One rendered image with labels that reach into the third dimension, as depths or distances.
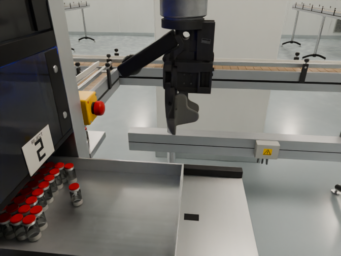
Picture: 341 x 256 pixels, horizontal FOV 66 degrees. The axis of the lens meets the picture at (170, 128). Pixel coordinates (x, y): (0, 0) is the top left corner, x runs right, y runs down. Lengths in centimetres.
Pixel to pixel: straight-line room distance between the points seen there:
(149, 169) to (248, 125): 158
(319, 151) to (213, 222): 119
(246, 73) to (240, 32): 62
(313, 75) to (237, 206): 97
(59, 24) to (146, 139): 104
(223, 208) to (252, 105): 156
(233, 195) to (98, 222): 29
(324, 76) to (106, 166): 111
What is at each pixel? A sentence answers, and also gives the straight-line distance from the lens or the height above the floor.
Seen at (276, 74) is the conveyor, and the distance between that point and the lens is 138.
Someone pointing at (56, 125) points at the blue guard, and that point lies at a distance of 59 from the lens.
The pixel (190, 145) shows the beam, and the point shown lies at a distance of 152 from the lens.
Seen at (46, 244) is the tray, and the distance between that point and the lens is 55.
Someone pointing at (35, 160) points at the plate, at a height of 101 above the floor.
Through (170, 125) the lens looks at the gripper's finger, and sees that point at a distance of 49.
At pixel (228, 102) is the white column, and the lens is 205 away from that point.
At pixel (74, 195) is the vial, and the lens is 58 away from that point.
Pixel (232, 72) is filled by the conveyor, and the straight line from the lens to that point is 134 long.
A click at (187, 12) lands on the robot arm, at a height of 125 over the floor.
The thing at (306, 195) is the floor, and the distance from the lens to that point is 214.
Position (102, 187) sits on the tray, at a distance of 63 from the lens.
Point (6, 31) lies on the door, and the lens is 49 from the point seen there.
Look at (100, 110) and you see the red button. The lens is 72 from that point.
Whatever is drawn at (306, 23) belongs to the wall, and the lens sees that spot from 899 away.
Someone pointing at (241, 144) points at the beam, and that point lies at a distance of 153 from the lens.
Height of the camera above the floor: 128
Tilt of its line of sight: 28 degrees down
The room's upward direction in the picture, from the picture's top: straight up
